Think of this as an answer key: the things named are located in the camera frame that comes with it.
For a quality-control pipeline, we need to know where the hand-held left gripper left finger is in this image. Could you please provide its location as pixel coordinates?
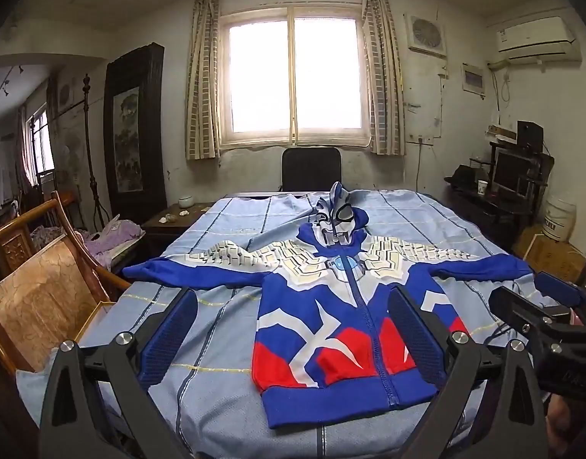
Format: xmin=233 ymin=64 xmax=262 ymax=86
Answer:
xmin=37 ymin=289 xmax=200 ymax=459

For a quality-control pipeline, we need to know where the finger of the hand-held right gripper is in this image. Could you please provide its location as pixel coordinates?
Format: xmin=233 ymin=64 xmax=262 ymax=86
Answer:
xmin=488 ymin=287 xmax=583 ymax=341
xmin=536 ymin=272 xmax=585 ymax=308

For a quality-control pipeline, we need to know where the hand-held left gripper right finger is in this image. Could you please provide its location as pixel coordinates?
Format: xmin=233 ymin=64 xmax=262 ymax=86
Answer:
xmin=387 ymin=284 xmax=549 ymax=459

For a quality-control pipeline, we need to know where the blue red printed hoodie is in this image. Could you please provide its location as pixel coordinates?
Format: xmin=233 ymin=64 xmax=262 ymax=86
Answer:
xmin=122 ymin=181 xmax=545 ymax=430

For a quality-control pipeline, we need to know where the light blue checked bedsheet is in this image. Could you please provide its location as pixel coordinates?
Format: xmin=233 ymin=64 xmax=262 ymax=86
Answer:
xmin=15 ymin=189 xmax=562 ymax=459

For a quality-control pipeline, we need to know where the white plastic bucket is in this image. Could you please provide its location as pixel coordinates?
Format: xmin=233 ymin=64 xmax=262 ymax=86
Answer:
xmin=542 ymin=194 xmax=577 ymax=243

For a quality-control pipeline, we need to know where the black desk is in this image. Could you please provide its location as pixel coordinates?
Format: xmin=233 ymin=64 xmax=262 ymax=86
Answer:
xmin=445 ymin=152 xmax=556 ymax=252

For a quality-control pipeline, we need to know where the dark wooden side table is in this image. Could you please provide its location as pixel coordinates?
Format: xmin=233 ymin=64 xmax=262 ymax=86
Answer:
xmin=142 ymin=202 xmax=223 ymax=255

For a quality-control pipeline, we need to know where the purple cloth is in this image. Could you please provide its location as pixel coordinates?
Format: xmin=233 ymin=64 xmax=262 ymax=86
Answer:
xmin=80 ymin=219 xmax=145 ymax=260

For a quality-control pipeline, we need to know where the computer monitor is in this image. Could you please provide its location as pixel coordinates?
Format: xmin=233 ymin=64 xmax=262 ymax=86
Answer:
xmin=493 ymin=148 xmax=534 ymax=198

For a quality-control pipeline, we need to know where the wooden armchair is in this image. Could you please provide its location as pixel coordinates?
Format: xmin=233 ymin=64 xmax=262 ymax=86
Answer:
xmin=0 ymin=190 xmax=132 ymax=374

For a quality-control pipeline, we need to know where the dark hat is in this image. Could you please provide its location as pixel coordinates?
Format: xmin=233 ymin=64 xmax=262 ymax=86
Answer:
xmin=443 ymin=164 xmax=476 ymax=188

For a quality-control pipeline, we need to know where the black speaker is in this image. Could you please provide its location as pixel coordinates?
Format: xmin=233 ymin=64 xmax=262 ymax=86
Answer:
xmin=516 ymin=120 xmax=545 ymax=152

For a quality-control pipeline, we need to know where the black coat stand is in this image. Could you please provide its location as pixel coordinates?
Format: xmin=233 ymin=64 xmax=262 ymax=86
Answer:
xmin=80 ymin=74 xmax=108 ymax=230

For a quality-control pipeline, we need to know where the black chair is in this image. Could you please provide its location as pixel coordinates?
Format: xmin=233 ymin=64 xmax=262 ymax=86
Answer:
xmin=280 ymin=147 xmax=343 ymax=193

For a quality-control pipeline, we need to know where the dark framed painting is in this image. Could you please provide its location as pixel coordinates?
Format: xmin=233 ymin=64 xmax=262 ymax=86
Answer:
xmin=104 ymin=43 xmax=168 ymax=224

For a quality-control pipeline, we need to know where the small side room window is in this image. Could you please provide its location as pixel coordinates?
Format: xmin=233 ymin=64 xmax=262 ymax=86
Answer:
xmin=27 ymin=110 xmax=55 ymax=187

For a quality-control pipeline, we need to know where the white air conditioner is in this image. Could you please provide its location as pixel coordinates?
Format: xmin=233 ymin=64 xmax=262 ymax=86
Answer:
xmin=495 ymin=16 xmax=583 ymax=64

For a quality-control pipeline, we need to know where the checked beige curtain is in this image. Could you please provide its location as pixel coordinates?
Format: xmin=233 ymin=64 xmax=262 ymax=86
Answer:
xmin=361 ymin=0 xmax=406 ymax=156
xmin=185 ymin=0 xmax=223 ymax=161

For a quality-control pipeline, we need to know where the large window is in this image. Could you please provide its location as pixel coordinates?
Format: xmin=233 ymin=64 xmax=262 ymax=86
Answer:
xmin=220 ymin=6 xmax=371 ymax=148

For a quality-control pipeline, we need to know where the white wall electrical box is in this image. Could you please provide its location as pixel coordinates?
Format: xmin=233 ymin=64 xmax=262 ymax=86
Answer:
xmin=462 ymin=64 xmax=486 ymax=95

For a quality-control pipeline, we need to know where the white wall exhaust fan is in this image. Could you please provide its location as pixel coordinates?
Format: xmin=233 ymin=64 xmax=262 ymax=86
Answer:
xmin=406 ymin=14 xmax=448 ymax=56

